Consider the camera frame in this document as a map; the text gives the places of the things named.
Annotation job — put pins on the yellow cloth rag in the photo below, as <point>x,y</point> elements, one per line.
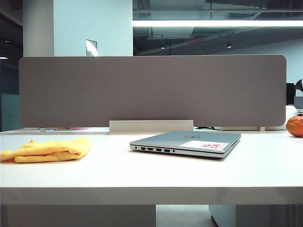
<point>47,149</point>

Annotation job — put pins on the small notice on pillar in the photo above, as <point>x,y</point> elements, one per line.
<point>91,47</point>

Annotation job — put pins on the silver closed laptop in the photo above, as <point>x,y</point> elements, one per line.
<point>175,138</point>

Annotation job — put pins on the grey fabric desk divider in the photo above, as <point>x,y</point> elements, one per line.
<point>151,89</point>

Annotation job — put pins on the white building pillar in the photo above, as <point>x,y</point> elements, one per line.
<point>71,23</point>

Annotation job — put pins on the black ceiling spotlight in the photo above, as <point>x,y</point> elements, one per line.
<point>229,45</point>

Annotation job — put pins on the orange fruit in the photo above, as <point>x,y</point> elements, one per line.
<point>296,126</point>

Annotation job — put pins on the small white divider clamp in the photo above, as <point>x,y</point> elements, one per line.
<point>262,128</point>
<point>43,129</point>

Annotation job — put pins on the white sticker with red print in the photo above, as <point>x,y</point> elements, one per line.
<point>203,145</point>

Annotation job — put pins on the red ceiling sign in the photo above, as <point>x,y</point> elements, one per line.
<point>196,41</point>

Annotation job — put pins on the long ceiling light strip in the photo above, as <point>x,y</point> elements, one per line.
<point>213,23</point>

